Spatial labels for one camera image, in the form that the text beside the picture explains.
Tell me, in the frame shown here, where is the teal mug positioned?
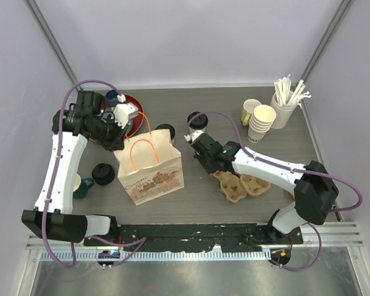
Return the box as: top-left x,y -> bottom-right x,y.
73,175 -> 94,199

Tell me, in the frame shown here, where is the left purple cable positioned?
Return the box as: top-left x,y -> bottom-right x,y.
41,80 -> 146,268

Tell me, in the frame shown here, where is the yellow-green mug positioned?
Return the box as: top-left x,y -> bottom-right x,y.
240,99 -> 261,126

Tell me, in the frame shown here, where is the black cup lid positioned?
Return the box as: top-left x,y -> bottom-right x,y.
187,111 -> 208,130
155,123 -> 176,140

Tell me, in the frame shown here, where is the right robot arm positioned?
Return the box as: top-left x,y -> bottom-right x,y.
185,131 -> 339,244

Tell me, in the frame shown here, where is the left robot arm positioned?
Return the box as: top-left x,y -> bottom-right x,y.
22,91 -> 138,246

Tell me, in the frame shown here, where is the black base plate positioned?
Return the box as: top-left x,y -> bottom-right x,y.
83,222 -> 305,252

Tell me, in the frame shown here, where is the bundle of wrapped straws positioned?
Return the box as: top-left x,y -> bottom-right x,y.
273,75 -> 312,107

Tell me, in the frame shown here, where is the white straw holder cup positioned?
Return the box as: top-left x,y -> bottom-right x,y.
270,93 -> 300,130

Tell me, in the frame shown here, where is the stack of black lids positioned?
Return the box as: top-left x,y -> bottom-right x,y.
91,163 -> 115,186

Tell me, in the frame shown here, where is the aluminium rail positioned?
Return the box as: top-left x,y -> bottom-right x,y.
26,221 -> 364,263

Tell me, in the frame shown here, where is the red round tray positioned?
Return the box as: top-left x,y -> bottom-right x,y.
101,94 -> 144,138

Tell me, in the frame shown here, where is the brown paper bag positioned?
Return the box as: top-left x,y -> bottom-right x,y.
114,129 -> 184,205

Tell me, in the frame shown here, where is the stack of paper cups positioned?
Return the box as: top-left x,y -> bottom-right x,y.
247,105 -> 277,143

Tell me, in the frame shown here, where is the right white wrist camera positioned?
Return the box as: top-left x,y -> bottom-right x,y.
184,130 -> 204,144

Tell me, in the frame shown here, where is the cardboard cup carrier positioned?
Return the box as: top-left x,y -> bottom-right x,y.
212,171 -> 247,204
239,174 -> 271,197

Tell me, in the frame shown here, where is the dark blue mug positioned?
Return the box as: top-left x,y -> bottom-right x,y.
105,90 -> 121,107

